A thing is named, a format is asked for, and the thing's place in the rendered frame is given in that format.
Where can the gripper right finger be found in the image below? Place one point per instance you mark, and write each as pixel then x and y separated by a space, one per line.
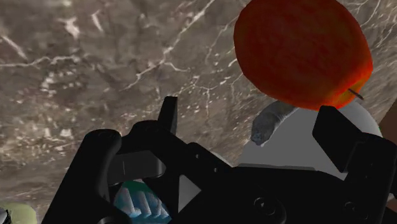
pixel 369 158

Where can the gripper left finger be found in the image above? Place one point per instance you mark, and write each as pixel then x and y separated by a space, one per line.
pixel 93 161

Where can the brown box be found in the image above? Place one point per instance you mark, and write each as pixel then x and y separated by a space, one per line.
pixel 390 124

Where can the teal and white round object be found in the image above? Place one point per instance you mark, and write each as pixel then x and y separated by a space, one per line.
pixel 139 201

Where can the white round bowl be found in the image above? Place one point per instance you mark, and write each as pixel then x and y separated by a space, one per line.
pixel 294 145

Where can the pale green round object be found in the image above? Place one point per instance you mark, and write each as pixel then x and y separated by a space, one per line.
pixel 21 214

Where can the red apple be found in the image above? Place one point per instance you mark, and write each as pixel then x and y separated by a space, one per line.
pixel 300 52

